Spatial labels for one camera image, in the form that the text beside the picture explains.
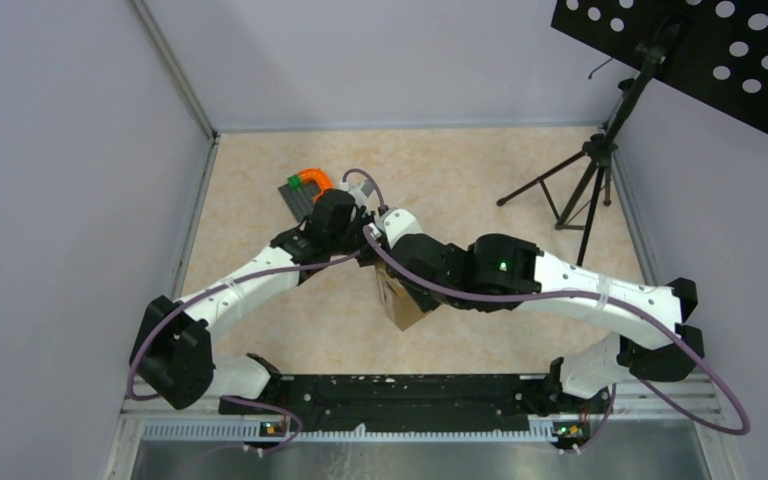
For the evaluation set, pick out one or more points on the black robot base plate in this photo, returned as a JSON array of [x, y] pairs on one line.
[[455, 403]]

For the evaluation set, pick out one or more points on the black tripod stand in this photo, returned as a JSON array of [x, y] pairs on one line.
[[594, 186]]

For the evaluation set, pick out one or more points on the black perforated stand tray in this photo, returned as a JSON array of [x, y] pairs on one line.
[[713, 51]]

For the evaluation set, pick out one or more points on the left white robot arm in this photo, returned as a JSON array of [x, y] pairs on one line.
[[173, 356]]

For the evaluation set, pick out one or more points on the grey slotted cable duct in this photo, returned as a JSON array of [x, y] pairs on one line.
[[255, 431]]

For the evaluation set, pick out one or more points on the brown cardboard express box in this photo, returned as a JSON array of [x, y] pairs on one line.
[[398, 305]]

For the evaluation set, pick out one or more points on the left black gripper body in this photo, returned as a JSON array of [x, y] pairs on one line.
[[354, 237]]

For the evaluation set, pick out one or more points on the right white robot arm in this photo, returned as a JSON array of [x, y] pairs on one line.
[[649, 337]]

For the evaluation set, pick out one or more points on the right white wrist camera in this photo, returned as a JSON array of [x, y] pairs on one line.
[[396, 223]]

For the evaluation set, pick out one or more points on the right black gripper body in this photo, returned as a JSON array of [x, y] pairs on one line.
[[433, 299]]

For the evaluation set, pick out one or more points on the aluminium frame rail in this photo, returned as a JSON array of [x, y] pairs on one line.
[[172, 68]]

